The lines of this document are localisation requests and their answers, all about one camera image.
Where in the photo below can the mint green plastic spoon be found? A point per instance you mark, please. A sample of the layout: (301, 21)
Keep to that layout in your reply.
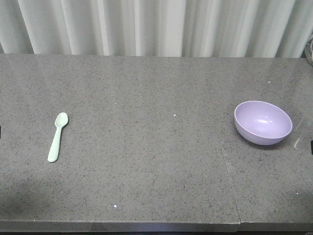
(60, 122)

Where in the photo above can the purple plastic bowl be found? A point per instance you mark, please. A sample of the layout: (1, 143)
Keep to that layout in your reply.
(262, 123)

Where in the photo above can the white pleated curtain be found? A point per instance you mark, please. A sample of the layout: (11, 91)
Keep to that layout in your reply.
(170, 28)

